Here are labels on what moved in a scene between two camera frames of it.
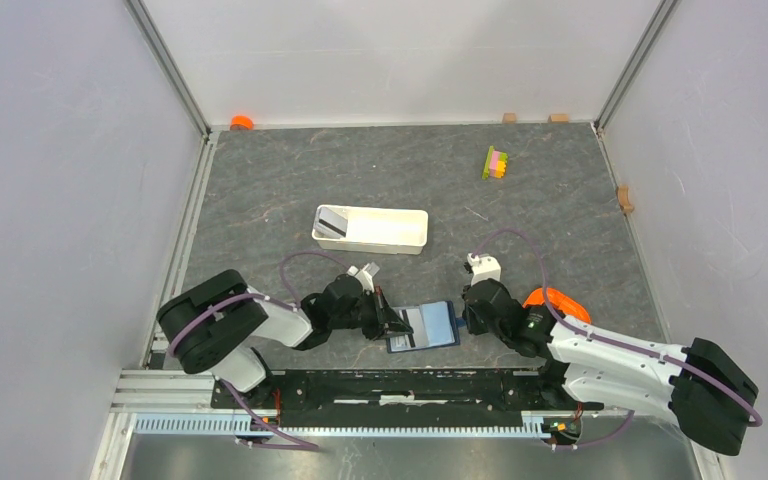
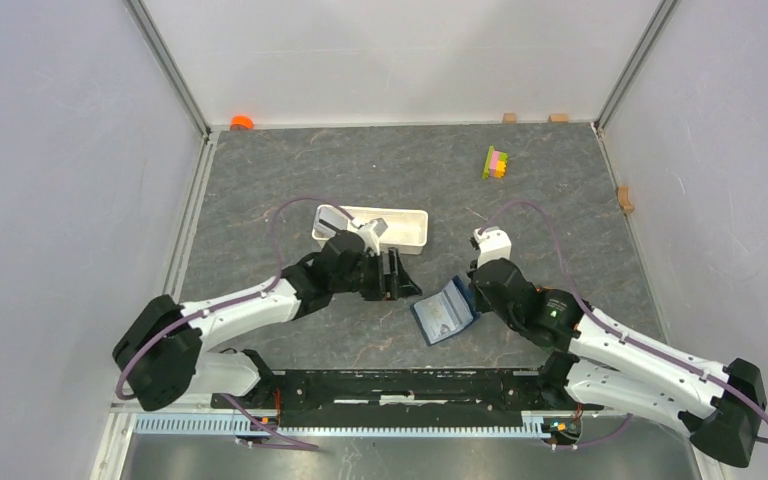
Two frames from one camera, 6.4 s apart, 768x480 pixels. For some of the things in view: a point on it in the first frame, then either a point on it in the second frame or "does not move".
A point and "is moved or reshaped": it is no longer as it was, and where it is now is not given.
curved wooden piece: x=624 y=198 does not move
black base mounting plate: x=398 y=398 does not move
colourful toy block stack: x=496 y=164 does not move
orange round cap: x=241 y=122 does not move
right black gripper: x=472 y=326 → x=479 y=304
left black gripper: x=386 y=321 → x=393 y=285
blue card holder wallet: x=434 y=325 is moved or reshaped
